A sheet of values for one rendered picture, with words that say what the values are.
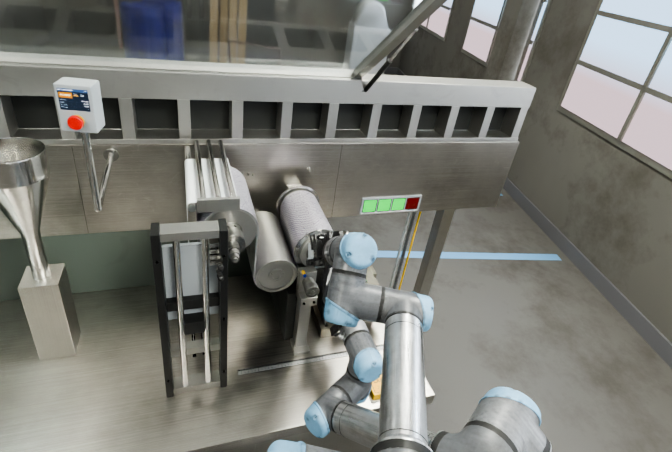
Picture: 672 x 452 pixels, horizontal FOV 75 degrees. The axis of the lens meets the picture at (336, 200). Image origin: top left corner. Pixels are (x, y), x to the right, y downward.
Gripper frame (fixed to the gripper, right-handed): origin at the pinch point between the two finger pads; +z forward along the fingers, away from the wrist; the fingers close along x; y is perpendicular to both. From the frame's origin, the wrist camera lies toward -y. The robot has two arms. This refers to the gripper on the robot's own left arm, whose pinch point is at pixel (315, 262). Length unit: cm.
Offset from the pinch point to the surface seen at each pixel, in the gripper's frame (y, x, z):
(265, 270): -1.0, 13.0, 6.6
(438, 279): -25, -140, 166
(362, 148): 36.7, -25.5, 17.3
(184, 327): -12.5, 35.3, -1.4
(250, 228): 10.6, 17.6, -2.4
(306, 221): 11.9, 0.3, 4.7
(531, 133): 99, -291, 211
